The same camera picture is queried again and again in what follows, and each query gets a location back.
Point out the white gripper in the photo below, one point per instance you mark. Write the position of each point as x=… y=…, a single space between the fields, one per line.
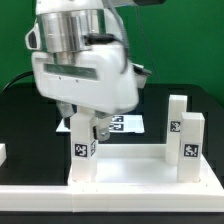
x=94 y=81

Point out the white desk top tray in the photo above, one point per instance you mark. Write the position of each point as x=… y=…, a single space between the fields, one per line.
x=132 y=164

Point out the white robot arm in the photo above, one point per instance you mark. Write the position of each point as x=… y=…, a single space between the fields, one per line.
x=68 y=27

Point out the white marker tag plate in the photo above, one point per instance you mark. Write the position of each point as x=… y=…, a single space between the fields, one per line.
x=119 y=124

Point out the white block at left edge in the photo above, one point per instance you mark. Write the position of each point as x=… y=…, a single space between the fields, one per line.
x=3 y=155

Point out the white L-shaped corner fence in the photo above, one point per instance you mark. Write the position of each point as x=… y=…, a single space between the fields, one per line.
x=111 y=197

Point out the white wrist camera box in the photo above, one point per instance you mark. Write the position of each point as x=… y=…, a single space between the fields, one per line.
x=33 y=38

